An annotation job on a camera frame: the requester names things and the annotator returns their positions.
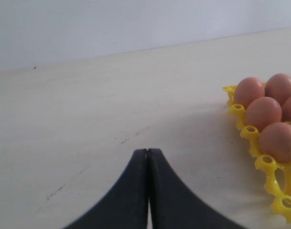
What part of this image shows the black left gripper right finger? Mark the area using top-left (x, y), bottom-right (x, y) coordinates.
top-left (148, 148), bottom-right (243, 229)

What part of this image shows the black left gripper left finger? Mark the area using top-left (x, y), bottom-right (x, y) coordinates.
top-left (66, 149), bottom-right (148, 229)

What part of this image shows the brown egg seven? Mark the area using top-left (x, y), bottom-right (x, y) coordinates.
top-left (258, 122), bottom-right (291, 163)

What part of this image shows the brown egg eight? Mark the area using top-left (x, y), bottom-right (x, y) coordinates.
top-left (244, 97), bottom-right (282, 132)

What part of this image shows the brown egg one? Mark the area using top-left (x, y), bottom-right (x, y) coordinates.
top-left (233, 77), bottom-right (265, 108)

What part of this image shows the brown egg two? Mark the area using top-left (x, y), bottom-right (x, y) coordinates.
top-left (265, 73), bottom-right (291, 106)

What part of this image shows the yellow plastic egg tray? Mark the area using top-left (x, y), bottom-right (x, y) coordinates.
top-left (223, 85), bottom-right (291, 223)

